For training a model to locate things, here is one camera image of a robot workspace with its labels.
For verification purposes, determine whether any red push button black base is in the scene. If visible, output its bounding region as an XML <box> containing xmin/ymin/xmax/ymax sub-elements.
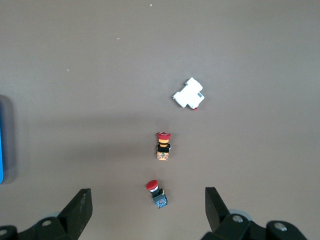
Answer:
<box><xmin>145</xmin><ymin>179</ymin><xmax>169</xmax><ymax>210</ymax></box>

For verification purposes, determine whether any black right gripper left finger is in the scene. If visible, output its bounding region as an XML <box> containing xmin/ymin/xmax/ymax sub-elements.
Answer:
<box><xmin>0</xmin><ymin>187</ymin><xmax>94</xmax><ymax>240</ymax></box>

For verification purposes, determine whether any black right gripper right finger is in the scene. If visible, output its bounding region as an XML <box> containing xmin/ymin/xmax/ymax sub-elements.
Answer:
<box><xmin>201</xmin><ymin>186</ymin><xmax>309</xmax><ymax>240</ymax></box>

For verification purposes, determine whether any blue plastic tray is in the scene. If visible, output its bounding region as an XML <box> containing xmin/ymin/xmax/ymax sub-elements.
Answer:
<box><xmin>0</xmin><ymin>96</ymin><xmax>5</xmax><ymax>185</ymax></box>

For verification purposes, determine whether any red emergency stop button orange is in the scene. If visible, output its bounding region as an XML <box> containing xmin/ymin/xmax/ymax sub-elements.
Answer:
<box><xmin>154</xmin><ymin>130</ymin><xmax>172</xmax><ymax>162</ymax></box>

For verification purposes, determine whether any white circuit breaker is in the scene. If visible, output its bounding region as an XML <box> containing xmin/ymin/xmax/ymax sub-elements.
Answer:
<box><xmin>172</xmin><ymin>76</ymin><xmax>206</xmax><ymax>112</ymax></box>

